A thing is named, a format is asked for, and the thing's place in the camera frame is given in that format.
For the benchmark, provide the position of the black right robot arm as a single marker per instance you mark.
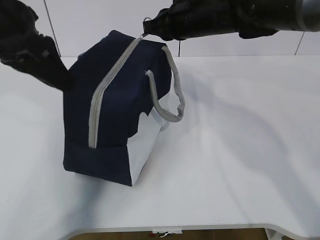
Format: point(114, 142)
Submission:
point(250, 19)

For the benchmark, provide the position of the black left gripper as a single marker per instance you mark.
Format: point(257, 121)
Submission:
point(26, 50)

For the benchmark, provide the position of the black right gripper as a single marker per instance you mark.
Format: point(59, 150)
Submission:
point(187, 19)

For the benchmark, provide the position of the white tape on table edge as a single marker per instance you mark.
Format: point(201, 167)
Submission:
point(167, 231)

